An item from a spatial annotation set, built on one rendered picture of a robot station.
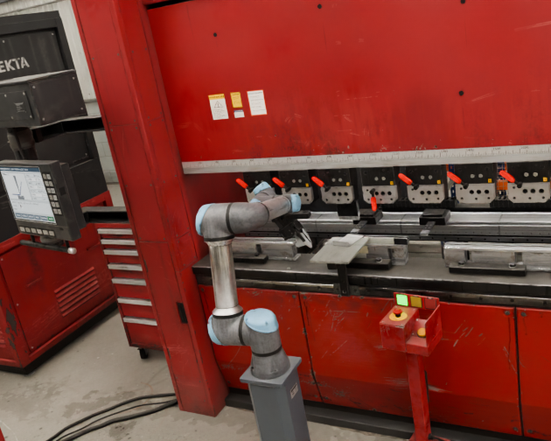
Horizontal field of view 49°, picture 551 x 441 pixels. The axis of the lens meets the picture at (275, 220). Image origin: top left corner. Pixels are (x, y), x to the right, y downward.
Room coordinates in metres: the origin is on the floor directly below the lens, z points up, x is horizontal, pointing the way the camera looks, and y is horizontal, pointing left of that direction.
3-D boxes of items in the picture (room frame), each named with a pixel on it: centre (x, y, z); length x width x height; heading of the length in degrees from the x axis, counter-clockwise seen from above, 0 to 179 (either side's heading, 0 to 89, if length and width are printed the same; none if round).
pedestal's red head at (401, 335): (2.20, -0.47, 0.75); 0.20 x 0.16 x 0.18; 52
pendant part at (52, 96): (2.85, 1.01, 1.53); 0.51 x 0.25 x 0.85; 49
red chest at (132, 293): (3.71, 0.77, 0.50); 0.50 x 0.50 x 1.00; 59
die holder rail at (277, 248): (2.92, 0.14, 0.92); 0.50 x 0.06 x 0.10; 59
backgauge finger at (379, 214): (2.78, -0.41, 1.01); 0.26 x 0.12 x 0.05; 149
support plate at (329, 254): (2.51, -0.26, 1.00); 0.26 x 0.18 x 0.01; 149
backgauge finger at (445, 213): (2.61, -0.70, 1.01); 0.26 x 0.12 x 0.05; 149
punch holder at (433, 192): (2.44, -0.66, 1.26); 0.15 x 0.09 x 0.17; 59
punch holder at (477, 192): (2.34, -0.83, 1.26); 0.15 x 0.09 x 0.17; 59
